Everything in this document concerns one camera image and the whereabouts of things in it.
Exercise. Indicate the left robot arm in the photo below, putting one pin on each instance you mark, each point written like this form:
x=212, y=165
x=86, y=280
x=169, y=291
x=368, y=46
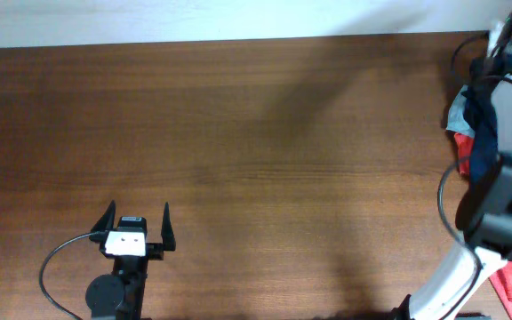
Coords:
x=119, y=294

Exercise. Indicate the navy blue shorts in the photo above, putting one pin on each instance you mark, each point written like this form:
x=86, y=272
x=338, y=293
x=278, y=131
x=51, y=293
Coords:
x=481, y=117

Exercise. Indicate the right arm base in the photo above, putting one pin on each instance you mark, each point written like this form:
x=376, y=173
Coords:
x=472, y=316

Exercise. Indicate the light blue garment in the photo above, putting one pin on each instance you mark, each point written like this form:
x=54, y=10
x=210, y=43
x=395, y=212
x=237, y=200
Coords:
x=455, y=119

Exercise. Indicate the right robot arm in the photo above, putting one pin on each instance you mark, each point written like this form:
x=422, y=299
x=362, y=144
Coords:
x=474, y=196

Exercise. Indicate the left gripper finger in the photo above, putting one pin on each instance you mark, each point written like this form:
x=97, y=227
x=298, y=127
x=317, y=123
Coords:
x=99, y=232
x=167, y=234

